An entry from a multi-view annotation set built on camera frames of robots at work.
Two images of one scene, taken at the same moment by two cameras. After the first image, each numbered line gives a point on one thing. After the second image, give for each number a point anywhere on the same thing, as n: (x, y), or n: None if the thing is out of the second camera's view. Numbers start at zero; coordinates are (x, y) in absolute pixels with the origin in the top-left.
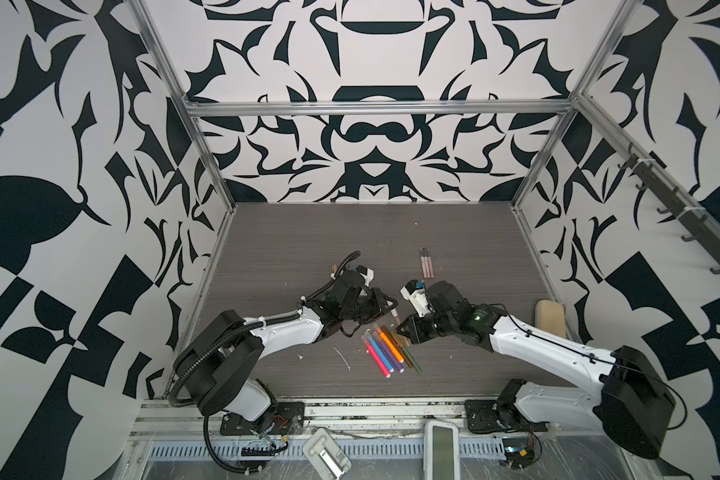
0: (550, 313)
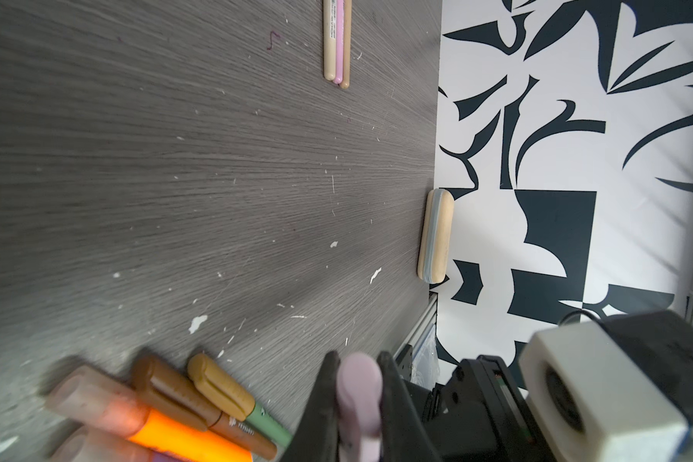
0: (435, 265)
